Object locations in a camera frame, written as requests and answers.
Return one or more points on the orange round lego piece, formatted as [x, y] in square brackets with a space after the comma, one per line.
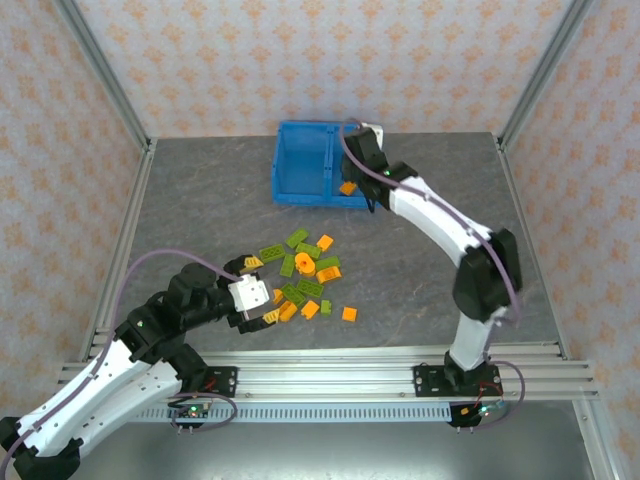
[305, 264]

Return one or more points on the orange sloped lego brick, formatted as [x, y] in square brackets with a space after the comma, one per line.
[347, 188]

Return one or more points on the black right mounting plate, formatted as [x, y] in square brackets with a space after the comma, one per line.
[427, 380]

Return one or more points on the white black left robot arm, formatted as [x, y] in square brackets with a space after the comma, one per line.
[100, 382]

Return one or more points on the orange arch lego brick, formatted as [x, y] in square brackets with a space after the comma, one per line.
[328, 275]

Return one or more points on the short aluminium profile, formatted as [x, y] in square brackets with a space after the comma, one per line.
[597, 440]

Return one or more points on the black mounting plate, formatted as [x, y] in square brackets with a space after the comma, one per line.
[427, 380]
[227, 382]

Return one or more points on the aluminium frame post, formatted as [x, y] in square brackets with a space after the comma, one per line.
[100, 70]
[542, 75]

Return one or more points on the aluminium side rail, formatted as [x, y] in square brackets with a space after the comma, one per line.
[122, 240]
[532, 240]

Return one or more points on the aluminium front rail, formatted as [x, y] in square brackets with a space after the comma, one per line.
[325, 372]

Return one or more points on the small green lego brick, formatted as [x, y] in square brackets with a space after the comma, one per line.
[326, 307]

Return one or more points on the blue divided plastic bin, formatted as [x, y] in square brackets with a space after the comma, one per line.
[300, 160]

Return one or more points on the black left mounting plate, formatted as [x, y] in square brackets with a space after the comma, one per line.
[227, 382]

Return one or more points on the small circuit board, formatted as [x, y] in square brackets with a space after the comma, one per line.
[482, 411]
[192, 411]

